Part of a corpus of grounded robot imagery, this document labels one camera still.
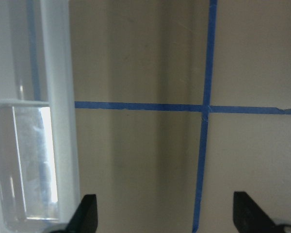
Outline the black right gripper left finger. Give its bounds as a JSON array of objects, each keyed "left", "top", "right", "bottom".
[{"left": 47, "top": 194, "right": 98, "bottom": 233}]

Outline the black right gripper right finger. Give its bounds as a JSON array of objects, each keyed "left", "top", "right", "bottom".
[{"left": 233, "top": 191, "right": 291, "bottom": 233}]

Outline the clear plastic box lid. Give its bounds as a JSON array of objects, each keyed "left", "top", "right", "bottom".
[{"left": 0, "top": 0, "right": 80, "bottom": 233}]

